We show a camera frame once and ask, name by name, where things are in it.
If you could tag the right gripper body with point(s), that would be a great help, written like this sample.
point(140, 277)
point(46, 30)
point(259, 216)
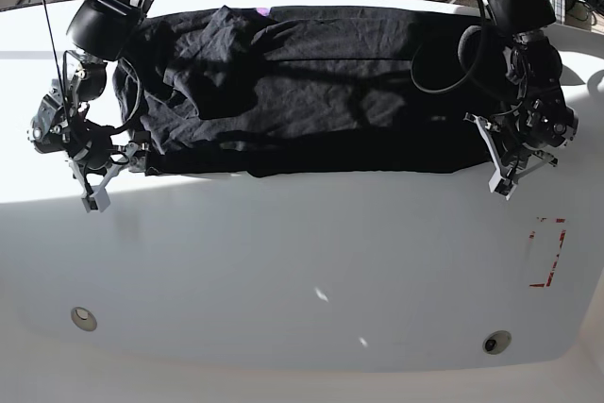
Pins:
point(91, 153)

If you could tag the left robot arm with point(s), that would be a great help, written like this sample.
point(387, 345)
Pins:
point(534, 66)

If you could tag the black t-shirt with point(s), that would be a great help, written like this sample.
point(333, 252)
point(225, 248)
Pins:
point(310, 90)

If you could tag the red tape rectangle marking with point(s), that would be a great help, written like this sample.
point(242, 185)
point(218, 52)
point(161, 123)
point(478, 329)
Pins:
point(544, 247)

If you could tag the round table grommet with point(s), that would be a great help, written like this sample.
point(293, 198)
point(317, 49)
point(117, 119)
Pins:
point(497, 342)
point(83, 319)

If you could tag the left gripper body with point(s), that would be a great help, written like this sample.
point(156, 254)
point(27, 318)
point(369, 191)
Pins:
point(514, 146)

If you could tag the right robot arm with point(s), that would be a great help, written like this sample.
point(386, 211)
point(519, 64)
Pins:
point(100, 31)

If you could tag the left round table grommet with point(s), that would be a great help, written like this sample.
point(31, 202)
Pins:
point(83, 319)

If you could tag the right round table grommet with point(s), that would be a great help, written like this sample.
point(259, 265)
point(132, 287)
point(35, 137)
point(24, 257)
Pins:
point(497, 342)

